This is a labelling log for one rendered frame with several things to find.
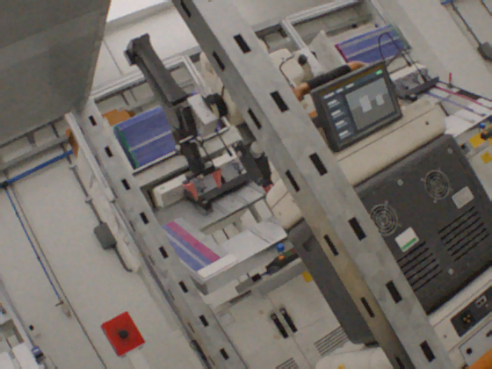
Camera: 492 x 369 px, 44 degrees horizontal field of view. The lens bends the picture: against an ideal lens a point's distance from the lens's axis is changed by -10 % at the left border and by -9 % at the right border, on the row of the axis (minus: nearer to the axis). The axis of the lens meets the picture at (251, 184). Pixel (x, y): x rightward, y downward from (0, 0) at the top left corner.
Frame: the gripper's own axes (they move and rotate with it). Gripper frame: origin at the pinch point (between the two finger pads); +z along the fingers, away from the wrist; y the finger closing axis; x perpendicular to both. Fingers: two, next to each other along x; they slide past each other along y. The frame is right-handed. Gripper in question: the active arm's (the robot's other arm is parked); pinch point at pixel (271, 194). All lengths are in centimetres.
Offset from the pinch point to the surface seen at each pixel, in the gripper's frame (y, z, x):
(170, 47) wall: -76, -36, -238
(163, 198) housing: 40, -7, -32
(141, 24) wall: -64, -61, -256
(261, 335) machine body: 37, 48, 27
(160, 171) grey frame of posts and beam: 34, -17, -41
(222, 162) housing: 3.4, -11.0, -33.8
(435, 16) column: -304, -6, -152
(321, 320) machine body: 7, 56, 33
